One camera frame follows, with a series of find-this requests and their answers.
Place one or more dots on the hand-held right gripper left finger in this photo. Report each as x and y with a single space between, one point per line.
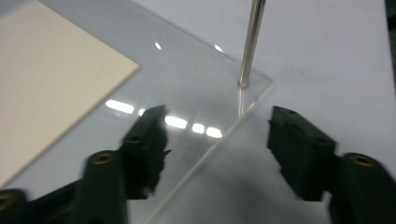
143 161

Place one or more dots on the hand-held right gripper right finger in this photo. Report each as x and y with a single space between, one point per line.
305 155

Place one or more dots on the picture print paper sheet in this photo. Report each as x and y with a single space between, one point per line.
46 77

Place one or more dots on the white table board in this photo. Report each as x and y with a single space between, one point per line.
327 62

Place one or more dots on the shiny metal rod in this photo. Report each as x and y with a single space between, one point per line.
250 46

